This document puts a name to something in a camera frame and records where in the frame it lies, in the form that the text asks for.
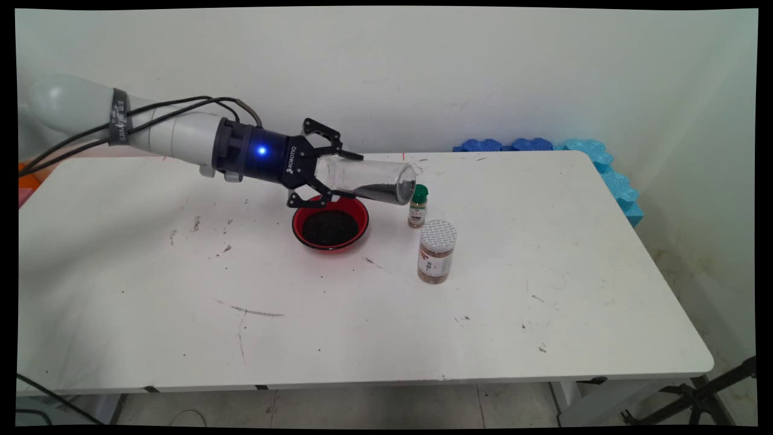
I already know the red bowl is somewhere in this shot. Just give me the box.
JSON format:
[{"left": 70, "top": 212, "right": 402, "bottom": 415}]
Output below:
[{"left": 292, "top": 195, "right": 370, "bottom": 251}]

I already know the white table leg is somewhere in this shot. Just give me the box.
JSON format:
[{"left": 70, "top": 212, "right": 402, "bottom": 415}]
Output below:
[
  {"left": 17, "top": 393, "right": 127, "bottom": 425},
  {"left": 551, "top": 378, "right": 695, "bottom": 427}
]

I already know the orange box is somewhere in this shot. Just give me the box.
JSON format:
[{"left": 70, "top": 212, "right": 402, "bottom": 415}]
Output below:
[{"left": 18, "top": 160, "right": 58, "bottom": 209}]

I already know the black tripod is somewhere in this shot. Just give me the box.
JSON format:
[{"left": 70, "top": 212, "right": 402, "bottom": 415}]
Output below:
[{"left": 621, "top": 356, "right": 757, "bottom": 427}]

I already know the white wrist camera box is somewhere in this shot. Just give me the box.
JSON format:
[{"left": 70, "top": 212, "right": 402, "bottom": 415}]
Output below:
[{"left": 201, "top": 162, "right": 243, "bottom": 183}]

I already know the black velcro strap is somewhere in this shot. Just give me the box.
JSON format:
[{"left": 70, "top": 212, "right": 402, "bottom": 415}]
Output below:
[{"left": 109, "top": 88, "right": 133, "bottom": 146}]

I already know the light blue foam strip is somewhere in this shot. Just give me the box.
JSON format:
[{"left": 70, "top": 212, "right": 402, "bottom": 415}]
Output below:
[{"left": 553, "top": 138, "right": 644, "bottom": 228}]

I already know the white-lidded spice jar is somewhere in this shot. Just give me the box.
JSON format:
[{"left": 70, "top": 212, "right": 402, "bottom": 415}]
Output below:
[{"left": 417, "top": 219, "right": 458, "bottom": 285}]

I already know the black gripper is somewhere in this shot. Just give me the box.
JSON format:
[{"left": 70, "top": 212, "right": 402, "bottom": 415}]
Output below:
[{"left": 211, "top": 117, "right": 365, "bottom": 210}]

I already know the black floor cable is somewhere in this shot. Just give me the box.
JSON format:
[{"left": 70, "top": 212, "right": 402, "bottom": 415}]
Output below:
[{"left": 17, "top": 375, "right": 103, "bottom": 425}]

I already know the green-capped spice bottle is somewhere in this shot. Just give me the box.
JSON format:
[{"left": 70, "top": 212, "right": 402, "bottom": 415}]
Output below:
[{"left": 408, "top": 184, "right": 429, "bottom": 229}]

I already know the clear plastic jar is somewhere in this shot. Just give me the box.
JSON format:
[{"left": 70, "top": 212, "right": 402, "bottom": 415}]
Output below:
[{"left": 314, "top": 155, "right": 418, "bottom": 207}]

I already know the black camera cable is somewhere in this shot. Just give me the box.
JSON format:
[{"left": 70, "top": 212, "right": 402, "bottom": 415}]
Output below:
[{"left": 18, "top": 95, "right": 242, "bottom": 170}]

